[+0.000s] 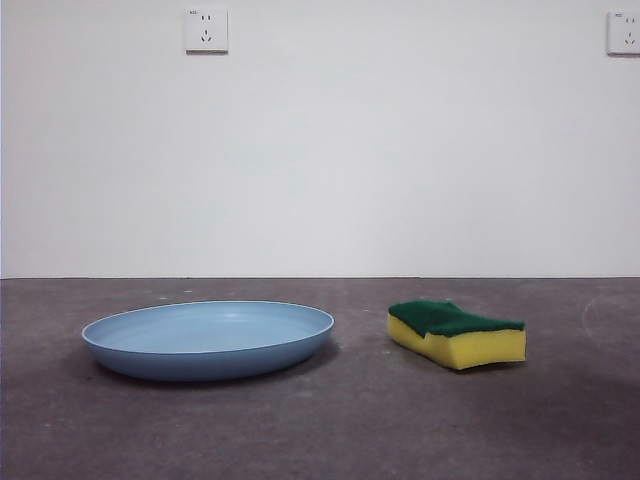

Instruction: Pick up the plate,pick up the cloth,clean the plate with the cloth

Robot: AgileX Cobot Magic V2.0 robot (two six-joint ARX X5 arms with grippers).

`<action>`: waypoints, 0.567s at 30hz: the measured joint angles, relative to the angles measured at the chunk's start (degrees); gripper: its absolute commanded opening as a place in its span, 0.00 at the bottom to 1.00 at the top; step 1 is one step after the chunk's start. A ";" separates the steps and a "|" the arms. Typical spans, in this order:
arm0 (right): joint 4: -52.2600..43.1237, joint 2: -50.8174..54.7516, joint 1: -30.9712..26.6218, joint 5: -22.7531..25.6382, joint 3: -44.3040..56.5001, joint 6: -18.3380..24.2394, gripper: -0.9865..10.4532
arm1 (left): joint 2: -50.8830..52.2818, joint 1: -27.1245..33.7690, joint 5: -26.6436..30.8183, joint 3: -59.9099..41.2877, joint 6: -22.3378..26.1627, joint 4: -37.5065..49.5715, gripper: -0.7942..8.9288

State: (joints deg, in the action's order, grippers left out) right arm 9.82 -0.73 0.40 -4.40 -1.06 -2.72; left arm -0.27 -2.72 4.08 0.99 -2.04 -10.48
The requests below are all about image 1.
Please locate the blue round plate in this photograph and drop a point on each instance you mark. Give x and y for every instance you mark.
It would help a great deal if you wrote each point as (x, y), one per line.
(210, 350)

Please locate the yellow sponge with green pad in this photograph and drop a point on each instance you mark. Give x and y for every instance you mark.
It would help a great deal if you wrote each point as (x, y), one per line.
(475, 350)

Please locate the white wall socket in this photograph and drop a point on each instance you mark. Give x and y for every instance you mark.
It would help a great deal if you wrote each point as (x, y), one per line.
(625, 34)
(207, 31)

